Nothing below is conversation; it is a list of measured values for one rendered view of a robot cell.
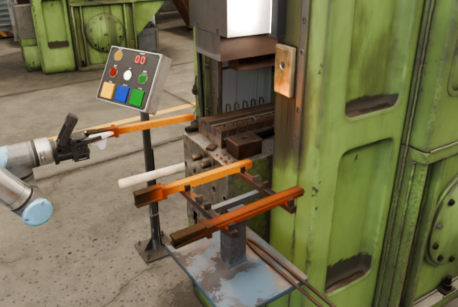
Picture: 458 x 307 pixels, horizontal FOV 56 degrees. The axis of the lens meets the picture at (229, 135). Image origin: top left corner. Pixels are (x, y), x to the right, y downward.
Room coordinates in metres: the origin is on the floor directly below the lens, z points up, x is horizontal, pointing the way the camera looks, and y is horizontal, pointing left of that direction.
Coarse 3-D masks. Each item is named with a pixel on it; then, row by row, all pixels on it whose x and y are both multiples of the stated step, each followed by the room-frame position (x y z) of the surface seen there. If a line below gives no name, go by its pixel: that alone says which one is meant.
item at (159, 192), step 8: (248, 160) 1.30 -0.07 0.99; (224, 168) 1.25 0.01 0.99; (232, 168) 1.25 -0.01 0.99; (248, 168) 1.28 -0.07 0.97; (192, 176) 1.19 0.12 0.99; (200, 176) 1.19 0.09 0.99; (208, 176) 1.19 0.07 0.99; (216, 176) 1.21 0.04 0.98; (224, 176) 1.23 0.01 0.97; (160, 184) 1.13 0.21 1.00; (168, 184) 1.14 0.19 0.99; (176, 184) 1.14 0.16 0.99; (184, 184) 1.15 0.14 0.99; (192, 184) 1.16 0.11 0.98; (136, 192) 1.08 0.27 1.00; (144, 192) 1.08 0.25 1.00; (152, 192) 1.10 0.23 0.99; (160, 192) 1.11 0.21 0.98; (168, 192) 1.12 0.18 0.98; (136, 200) 1.07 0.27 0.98; (144, 200) 1.08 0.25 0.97; (152, 200) 1.09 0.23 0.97; (160, 200) 1.10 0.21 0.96
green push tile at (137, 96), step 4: (132, 92) 1.93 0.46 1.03; (136, 92) 1.92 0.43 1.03; (140, 92) 1.91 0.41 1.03; (144, 92) 1.90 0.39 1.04; (132, 96) 1.92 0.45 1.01; (136, 96) 1.91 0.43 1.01; (140, 96) 1.90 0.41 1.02; (132, 100) 1.91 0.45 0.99; (136, 100) 1.90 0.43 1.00; (140, 100) 1.89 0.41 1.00; (132, 104) 1.90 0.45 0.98; (136, 104) 1.89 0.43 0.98; (140, 104) 1.88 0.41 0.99
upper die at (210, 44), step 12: (204, 36) 1.65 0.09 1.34; (216, 36) 1.57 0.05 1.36; (252, 36) 1.62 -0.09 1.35; (264, 36) 1.65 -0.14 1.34; (204, 48) 1.65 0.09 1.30; (216, 48) 1.58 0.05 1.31; (228, 48) 1.57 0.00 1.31; (240, 48) 1.60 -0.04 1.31; (252, 48) 1.62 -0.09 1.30; (264, 48) 1.65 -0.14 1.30; (228, 60) 1.57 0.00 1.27
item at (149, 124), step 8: (152, 120) 1.49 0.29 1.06; (160, 120) 1.50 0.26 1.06; (168, 120) 1.50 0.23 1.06; (176, 120) 1.52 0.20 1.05; (184, 120) 1.54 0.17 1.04; (192, 120) 1.56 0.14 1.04; (104, 128) 1.40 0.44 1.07; (112, 128) 1.40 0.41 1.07; (120, 128) 1.41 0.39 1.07; (128, 128) 1.42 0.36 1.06; (136, 128) 1.44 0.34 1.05; (144, 128) 1.46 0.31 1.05; (88, 136) 1.36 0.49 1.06; (112, 136) 1.39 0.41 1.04
